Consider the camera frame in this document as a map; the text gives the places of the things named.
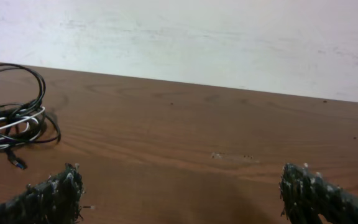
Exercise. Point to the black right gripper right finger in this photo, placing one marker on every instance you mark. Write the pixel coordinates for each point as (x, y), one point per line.
(307, 197)

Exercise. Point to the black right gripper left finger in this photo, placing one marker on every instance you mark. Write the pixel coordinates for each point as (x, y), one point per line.
(55, 200)

